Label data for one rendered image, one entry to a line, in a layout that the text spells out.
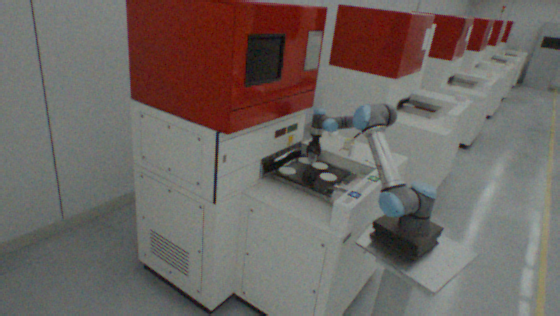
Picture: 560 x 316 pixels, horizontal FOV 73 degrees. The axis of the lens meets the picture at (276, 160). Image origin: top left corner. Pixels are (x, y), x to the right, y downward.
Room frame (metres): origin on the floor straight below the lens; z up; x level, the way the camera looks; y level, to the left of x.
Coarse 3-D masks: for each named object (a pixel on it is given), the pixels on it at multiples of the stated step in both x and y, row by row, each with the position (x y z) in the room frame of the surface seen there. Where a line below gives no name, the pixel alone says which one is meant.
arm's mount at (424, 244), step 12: (384, 216) 1.63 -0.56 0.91; (384, 228) 1.53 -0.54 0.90; (396, 228) 1.53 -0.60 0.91; (432, 228) 1.56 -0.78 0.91; (384, 240) 1.52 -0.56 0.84; (396, 240) 1.48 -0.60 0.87; (408, 240) 1.44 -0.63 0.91; (420, 240) 1.45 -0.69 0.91; (432, 240) 1.51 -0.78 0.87; (408, 252) 1.43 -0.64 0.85; (420, 252) 1.45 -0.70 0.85
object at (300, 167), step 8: (296, 160) 2.21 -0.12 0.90; (296, 168) 2.09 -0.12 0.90; (304, 168) 2.10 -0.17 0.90; (312, 168) 2.12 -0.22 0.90; (328, 168) 2.14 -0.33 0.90; (336, 168) 2.16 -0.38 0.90; (296, 176) 1.98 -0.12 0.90; (304, 176) 1.99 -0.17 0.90; (312, 176) 2.00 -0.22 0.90; (312, 184) 1.90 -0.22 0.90; (320, 184) 1.91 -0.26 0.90; (328, 184) 1.92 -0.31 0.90
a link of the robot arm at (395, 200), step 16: (368, 112) 1.69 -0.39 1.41; (384, 112) 1.72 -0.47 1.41; (368, 128) 1.66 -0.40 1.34; (384, 128) 1.68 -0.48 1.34; (384, 144) 1.62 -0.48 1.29; (384, 160) 1.57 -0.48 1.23; (384, 176) 1.54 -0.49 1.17; (384, 192) 1.48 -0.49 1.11; (400, 192) 1.47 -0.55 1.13; (384, 208) 1.47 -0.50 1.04; (400, 208) 1.42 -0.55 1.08; (416, 208) 1.46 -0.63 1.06
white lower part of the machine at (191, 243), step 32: (160, 192) 1.93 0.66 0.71; (192, 192) 1.80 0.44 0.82; (160, 224) 1.94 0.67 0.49; (192, 224) 1.78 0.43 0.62; (224, 224) 1.75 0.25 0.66; (160, 256) 1.95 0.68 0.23; (192, 256) 1.78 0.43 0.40; (224, 256) 1.77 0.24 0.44; (192, 288) 1.78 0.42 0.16; (224, 288) 1.78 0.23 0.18
